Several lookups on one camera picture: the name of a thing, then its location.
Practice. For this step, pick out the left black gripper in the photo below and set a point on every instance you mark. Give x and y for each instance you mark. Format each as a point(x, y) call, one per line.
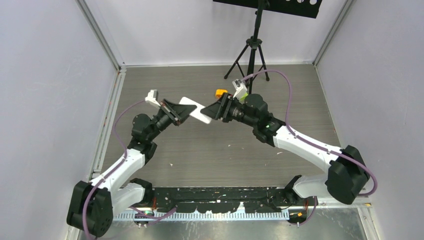
point(182, 111)

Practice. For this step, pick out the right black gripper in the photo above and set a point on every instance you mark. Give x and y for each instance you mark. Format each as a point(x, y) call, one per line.
point(220, 109)

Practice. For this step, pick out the white remote control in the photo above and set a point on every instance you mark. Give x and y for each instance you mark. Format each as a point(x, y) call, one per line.
point(197, 112)

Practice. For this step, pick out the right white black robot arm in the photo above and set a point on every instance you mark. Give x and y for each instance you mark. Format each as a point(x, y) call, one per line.
point(344, 175)

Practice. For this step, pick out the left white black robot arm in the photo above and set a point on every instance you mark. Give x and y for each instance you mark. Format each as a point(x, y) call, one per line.
point(95, 203)

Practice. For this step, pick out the orange yellow plastic object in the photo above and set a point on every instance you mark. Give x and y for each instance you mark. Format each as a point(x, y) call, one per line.
point(219, 93)

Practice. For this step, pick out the green block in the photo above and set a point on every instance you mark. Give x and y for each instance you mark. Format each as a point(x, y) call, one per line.
point(242, 99)

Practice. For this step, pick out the black tripod stand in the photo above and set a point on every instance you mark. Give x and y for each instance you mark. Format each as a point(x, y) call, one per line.
point(255, 44)

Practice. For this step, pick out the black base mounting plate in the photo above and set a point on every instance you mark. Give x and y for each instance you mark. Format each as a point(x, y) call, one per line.
point(220, 200)

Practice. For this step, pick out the black perforated panel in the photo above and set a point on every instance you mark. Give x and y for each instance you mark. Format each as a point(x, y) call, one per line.
point(302, 8)

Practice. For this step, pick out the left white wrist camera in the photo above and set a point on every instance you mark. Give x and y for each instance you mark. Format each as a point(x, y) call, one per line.
point(152, 98)

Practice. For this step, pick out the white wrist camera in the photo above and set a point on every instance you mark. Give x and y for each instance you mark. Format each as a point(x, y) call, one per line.
point(240, 89)
point(152, 98)

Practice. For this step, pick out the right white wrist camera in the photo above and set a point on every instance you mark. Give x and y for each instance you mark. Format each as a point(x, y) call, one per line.
point(240, 89)

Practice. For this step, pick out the aluminium frame rail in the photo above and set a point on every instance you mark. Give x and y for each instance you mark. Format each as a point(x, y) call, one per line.
point(239, 213)

